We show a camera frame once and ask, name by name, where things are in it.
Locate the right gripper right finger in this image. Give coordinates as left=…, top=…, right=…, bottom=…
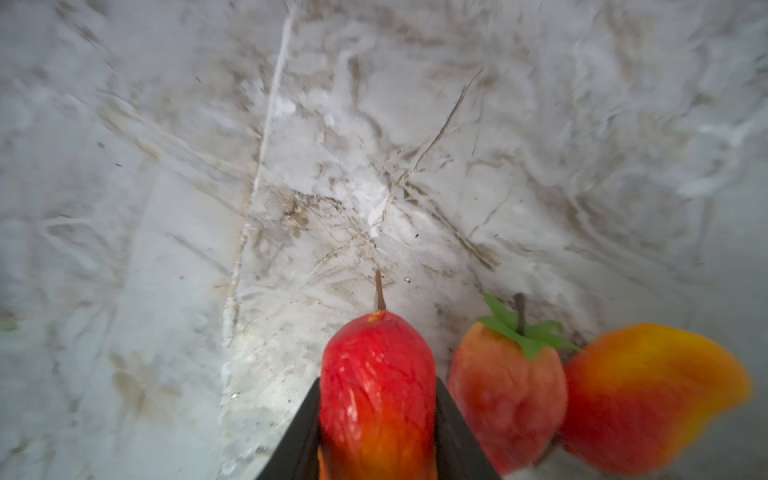
left=435, top=378, right=500, bottom=480

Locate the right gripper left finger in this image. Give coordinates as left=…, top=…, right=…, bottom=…
left=256, top=378, right=320, bottom=480

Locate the red fake strawberry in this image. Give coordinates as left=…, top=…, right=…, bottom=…
left=447, top=293, right=579, bottom=476

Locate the red orange fake apple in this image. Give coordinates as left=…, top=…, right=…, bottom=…
left=318, top=275, right=437, bottom=479

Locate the red yellow fake mango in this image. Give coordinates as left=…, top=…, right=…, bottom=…
left=558, top=323, right=753, bottom=475

